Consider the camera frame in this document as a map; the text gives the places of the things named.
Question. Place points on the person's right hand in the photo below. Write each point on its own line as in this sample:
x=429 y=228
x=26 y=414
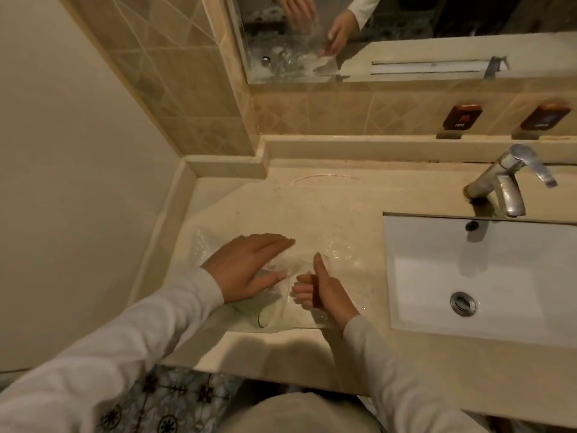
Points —
x=328 y=298

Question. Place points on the person's left hand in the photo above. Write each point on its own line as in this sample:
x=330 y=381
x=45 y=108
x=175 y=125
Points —
x=239 y=266

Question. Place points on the person's left thumb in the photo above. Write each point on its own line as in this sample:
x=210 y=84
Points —
x=270 y=278

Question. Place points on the person's right thumb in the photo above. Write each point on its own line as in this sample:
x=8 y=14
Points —
x=321 y=270

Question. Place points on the clear plastic bag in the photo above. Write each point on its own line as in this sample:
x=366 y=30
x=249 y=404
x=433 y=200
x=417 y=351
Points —
x=311 y=247

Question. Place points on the person's right forearm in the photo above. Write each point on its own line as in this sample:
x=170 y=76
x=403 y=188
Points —
x=396 y=383

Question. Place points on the person's left forearm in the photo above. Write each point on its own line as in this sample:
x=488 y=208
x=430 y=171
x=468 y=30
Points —
x=112 y=351

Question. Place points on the clear glass cup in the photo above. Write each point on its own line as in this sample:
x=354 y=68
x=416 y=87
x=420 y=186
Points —
x=266 y=311

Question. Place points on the person's beige trousers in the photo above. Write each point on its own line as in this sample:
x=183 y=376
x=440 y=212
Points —
x=306 y=414

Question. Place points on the chrome sink drain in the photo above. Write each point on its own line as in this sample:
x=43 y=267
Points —
x=463 y=303

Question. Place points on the white ceramic sink basin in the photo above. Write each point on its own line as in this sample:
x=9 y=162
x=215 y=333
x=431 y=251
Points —
x=505 y=270

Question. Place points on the chrome sink faucet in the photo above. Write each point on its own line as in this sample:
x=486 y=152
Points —
x=505 y=180

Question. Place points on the brown hot water sign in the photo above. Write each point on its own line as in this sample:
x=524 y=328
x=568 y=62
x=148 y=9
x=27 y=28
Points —
x=462 y=117

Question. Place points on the brown cold water sign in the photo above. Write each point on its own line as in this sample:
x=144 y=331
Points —
x=545 y=116

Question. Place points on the wall mirror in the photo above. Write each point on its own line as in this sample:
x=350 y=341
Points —
x=405 y=35

